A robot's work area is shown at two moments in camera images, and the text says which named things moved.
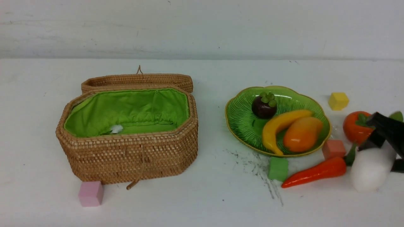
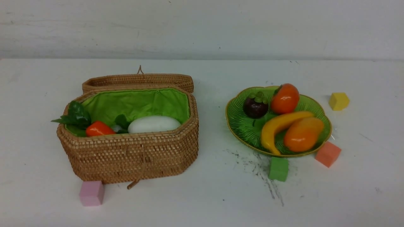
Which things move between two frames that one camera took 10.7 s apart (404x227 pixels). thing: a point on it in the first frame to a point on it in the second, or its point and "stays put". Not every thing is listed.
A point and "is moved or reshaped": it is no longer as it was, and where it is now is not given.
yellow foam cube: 337,101 stays put
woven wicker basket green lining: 116,135 stays put
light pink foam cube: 91,193 stays put
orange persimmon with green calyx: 355,128 to 285,99
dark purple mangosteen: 263,110 is moved or reshaped
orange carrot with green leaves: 337,166 to 78,120
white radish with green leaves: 371,168 to 146,124
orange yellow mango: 301,133 stays put
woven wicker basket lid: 184,81 stays put
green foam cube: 278,168 stays put
